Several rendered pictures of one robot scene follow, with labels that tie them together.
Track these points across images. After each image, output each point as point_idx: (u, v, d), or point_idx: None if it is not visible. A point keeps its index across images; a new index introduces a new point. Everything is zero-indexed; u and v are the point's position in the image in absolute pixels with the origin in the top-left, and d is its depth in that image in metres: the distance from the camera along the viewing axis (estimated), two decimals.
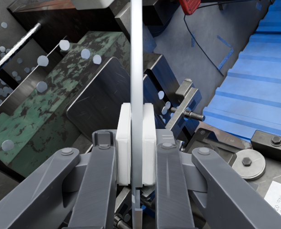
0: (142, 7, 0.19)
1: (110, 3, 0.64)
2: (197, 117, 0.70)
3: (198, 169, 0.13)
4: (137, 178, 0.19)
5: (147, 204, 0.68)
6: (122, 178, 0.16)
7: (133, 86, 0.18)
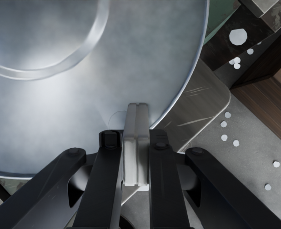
0: None
1: None
2: None
3: (192, 169, 0.13)
4: None
5: None
6: (128, 179, 0.16)
7: None
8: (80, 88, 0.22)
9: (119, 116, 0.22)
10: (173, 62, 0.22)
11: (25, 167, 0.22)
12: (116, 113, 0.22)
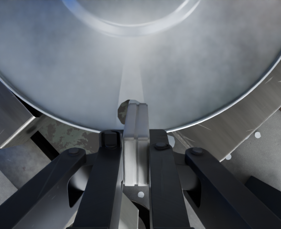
0: None
1: None
2: None
3: (192, 169, 0.13)
4: None
5: None
6: (128, 179, 0.16)
7: (32, 104, 0.22)
8: None
9: None
10: None
11: None
12: None
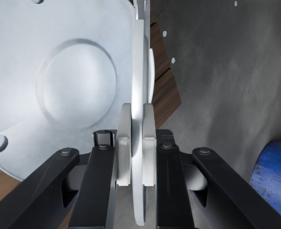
0: None
1: None
2: None
3: (198, 169, 0.13)
4: None
5: None
6: (122, 178, 0.16)
7: None
8: None
9: None
10: None
11: None
12: None
